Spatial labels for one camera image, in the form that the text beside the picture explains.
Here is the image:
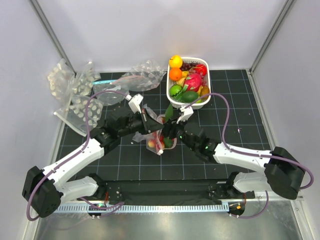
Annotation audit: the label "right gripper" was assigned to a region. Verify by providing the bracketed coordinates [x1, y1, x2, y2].
[160, 115, 197, 152]

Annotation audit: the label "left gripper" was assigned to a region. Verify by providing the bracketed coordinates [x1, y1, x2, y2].
[118, 108, 164, 137]

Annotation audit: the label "red lychee bunch with leaves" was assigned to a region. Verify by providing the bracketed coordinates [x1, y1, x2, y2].
[146, 103, 177, 154]

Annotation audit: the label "clear zip bag pink zipper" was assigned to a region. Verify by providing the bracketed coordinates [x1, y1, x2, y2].
[132, 103, 177, 156]

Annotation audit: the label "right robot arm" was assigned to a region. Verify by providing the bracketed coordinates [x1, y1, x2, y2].
[162, 120, 306, 200]

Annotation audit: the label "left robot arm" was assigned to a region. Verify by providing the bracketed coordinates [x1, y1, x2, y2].
[22, 107, 164, 218]

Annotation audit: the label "crumpled clear bag pink dots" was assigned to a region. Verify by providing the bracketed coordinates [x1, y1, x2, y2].
[112, 59, 167, 92]

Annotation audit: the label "clear bag blue zipper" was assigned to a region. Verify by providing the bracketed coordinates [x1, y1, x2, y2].
[93, 80, 129, 107]

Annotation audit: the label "clear bag white dots front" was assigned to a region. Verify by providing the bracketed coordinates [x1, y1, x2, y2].
[53, 95, 104, 137]

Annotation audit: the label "clear bag white dots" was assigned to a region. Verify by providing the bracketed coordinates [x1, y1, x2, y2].
[53, 95, 104, 137]
[71, 61, 101, 96]
[47, 58, 75, 105]

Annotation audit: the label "clear bag white dots middle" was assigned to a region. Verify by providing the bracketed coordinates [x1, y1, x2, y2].
[71, 61, 101, 96]

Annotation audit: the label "clear bag white dots back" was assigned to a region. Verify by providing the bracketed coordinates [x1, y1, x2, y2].
[47, 58, 75, 105]

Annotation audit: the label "dark green avocado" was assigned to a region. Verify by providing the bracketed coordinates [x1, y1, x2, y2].
[180, 90, 199, 103]

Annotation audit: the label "brown kiwi fruit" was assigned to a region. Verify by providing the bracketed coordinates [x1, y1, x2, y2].
[200, 86, 210, 97]

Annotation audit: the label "pink dragon fruit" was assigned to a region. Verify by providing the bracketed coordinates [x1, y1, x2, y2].
[183, 73, 202, 92]

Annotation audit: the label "orange fruit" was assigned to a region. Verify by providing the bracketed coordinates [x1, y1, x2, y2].
[169, 67, 182, 82]

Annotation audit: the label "purple grape bunch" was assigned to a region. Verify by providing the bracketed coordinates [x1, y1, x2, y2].
[180, 61, 198, 71]

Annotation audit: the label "white perforated plastic basket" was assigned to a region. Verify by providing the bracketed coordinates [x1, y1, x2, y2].
[166, 56, 212, 110]

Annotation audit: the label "red apple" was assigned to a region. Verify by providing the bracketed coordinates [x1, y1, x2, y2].
[194, 64, 208, 77]

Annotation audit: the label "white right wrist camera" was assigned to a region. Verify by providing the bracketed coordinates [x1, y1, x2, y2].
[176, 105, 194, 124]

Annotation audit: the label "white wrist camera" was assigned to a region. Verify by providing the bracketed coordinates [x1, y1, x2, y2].
[176, 105, 194, 124]
[125, 93, 143, 114]

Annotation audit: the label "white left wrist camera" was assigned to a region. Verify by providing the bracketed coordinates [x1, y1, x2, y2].
[125, 93, 143, 114]

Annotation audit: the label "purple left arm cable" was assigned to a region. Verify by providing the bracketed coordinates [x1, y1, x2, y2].
[26, 90, 131, 222]

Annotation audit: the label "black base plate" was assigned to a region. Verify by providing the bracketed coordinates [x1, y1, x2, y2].
[76, 178, 256, 206]

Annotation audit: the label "white slotted cable duct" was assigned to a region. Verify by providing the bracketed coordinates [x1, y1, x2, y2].
[54, 202, 229, 214]

